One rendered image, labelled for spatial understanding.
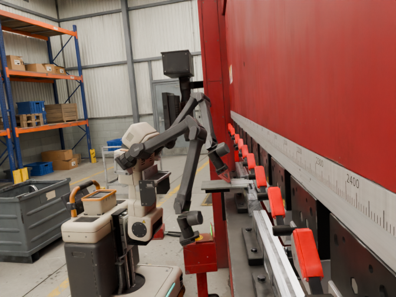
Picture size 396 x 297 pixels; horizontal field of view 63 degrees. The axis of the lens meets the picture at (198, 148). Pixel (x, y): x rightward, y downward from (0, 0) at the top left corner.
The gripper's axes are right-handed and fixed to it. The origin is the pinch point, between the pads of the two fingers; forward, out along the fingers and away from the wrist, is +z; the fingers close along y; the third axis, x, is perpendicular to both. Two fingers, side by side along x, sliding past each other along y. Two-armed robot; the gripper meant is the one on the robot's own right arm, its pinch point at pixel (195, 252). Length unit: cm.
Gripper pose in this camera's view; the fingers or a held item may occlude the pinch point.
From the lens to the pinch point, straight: 170.1
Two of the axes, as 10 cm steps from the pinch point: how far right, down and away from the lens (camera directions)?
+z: 3.4, 9.3, 1.3
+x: -0.5, -1.2, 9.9
